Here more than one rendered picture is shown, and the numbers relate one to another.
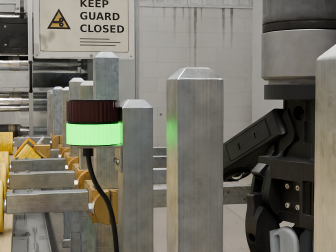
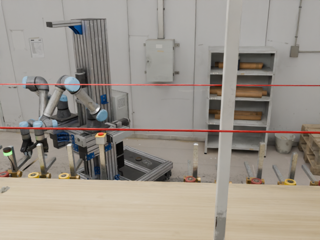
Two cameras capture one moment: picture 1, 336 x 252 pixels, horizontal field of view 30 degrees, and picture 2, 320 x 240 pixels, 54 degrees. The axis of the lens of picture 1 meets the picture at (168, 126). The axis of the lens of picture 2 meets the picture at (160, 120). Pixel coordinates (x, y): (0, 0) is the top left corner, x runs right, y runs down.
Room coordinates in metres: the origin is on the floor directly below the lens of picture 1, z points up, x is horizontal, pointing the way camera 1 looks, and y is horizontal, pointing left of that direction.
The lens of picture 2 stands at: (-1.15, 1.85, 2.20)
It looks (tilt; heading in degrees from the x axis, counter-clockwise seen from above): 21 degrees down; 288
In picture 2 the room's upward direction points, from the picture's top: 1 degrees counter-clockwise
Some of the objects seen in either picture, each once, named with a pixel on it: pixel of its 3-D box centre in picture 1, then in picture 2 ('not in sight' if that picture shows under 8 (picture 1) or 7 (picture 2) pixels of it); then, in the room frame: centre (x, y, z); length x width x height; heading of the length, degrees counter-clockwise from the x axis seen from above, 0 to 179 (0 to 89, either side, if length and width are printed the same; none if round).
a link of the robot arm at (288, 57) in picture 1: (308, 60); (39, 136); (0.54, -0.12, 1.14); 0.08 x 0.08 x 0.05
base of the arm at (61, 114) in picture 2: not in sight; (63, 111); (0.80, -0.85, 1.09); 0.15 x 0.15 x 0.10
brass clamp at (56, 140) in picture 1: (58, 141); not in sight; (2.20, 0.39, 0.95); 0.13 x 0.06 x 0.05; 13
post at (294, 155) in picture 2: not in sight; (290, 179); (-1.48, -0.48, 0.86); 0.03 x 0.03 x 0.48; 13
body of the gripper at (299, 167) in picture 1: (312, 155); (42, 145); (0.53, -0.12, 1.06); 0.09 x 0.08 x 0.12; 33
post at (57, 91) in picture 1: (58, 155); not in sight; (2.17, 0.38, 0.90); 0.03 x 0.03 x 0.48; 13
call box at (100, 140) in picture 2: not in sight; (101, 139); (-0.03, -0.14, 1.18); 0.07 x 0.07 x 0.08; 13
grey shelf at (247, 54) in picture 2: not in sight; (237, 101); (-0.90, -2.66, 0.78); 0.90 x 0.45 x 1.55; 9
